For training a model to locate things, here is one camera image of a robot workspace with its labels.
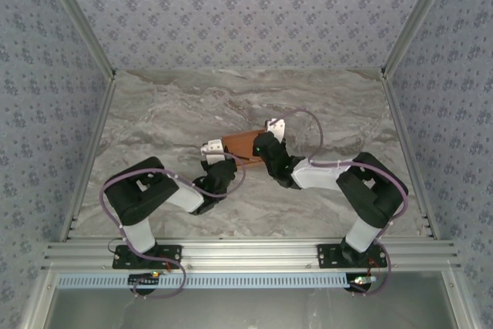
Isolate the small circuit board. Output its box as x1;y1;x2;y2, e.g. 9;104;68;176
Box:
128;273;162;287
348;274;377;287

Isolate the grey metal panel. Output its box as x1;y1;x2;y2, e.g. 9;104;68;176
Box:
49;286;458;329

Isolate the aluminium mounting rail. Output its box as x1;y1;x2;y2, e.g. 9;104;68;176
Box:
41;239;461;271

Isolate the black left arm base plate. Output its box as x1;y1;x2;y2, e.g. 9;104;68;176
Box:
112;243;183;270

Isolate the slotted pale blue cable duct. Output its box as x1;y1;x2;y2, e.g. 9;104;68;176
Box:
56;273;436;290

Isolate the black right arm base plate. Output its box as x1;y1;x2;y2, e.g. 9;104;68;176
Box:
317;243;387;270

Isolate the aluminium table side rail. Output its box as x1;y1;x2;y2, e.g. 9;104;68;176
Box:
381;74;440;240
59;74;119;243

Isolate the aluminium frame post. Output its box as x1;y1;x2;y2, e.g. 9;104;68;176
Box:
38;0;117;79
380;0;459;79

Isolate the aluminium lower frame leg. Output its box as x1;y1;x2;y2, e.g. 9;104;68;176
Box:
441;270;477;329
18;270;59;329

